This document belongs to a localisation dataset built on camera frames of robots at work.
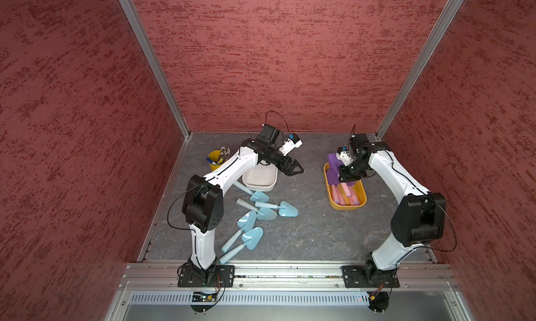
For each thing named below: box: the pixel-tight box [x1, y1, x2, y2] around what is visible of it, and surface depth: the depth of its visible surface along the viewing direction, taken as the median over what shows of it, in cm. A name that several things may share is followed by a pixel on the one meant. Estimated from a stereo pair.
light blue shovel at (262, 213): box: [235, 198, 278, 221], surface depth 91 cm
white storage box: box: [241, 163, 279, 192], surface depth 98 cm
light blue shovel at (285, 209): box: [254, 200, 299, 218], surface depth 92 cm
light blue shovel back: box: [233, 180, 271, 202], surface depth 97 cm
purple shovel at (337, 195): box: [331, 184, 344, 206], surface depth 91 cm
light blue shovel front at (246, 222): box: [220, 210, 257, 254], surface depth 88 cm
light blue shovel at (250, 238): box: [219, 226, 265, 266], surface depth 83 cm
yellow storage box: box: [323, 161, 368, 211], surface depth 92 cm
